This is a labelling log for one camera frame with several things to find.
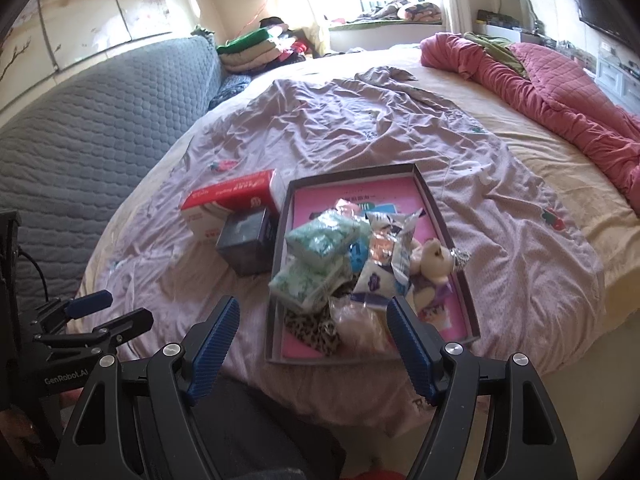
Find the peach item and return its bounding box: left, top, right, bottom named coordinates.
left=329, top=296, right=395, bottom=356

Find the grey quilted headboard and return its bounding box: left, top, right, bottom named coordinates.
left=1, top=35, right=222, bottom=309

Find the white drawer cabinet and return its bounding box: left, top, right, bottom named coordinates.
left=596, top=39, right=640, bottom=115

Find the black television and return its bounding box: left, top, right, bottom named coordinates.
left=575, top=0, right=639, bottom=54

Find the lilac dotted bed sheet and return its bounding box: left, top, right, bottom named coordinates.
left=74, top=65, right=609, bottom=426

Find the cream plush bear toy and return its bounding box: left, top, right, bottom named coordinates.
left=410, top=238, right=471, bottom=314

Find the stack of folded clothes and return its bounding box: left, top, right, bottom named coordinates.
left=216, top=16, right=317, bottom=76

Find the leopard print scrunchie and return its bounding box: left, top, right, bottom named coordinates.
left=284, top=307, right=341, bottom=356

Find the red white tissue pack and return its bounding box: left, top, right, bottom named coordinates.
left=180, top=169, right=286, bottom=242

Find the green white tissue packet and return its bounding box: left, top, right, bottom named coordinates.
left=285, top=209, right=361, bottom=270

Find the dark navy box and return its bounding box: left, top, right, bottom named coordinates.
left=216, top=206, right=278, bottom=278

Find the dark shallow tray box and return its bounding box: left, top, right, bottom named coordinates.
left=265, top=164, right=480, bottom=365

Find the black cable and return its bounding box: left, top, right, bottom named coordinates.
left=17, top=246, right=51, bottom=306

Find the pink quilted blanket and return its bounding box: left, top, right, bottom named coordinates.
left=420, top=32, right=639, bottom=211

